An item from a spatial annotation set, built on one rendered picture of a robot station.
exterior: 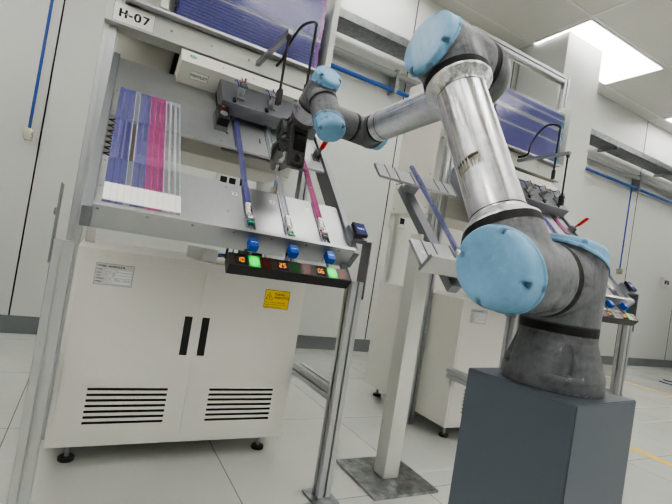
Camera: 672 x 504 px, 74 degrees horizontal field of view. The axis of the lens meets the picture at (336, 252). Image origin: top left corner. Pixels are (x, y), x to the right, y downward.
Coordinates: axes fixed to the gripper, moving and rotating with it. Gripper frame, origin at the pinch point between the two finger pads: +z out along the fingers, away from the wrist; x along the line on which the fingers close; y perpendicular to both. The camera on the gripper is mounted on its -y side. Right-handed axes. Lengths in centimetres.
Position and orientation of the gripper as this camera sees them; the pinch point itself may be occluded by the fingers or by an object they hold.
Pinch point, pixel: (276, 169)
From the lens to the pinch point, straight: 141.0
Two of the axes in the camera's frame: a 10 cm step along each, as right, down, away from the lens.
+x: -8.7, -1.5, -4.8
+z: -4.8, 5.1, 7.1
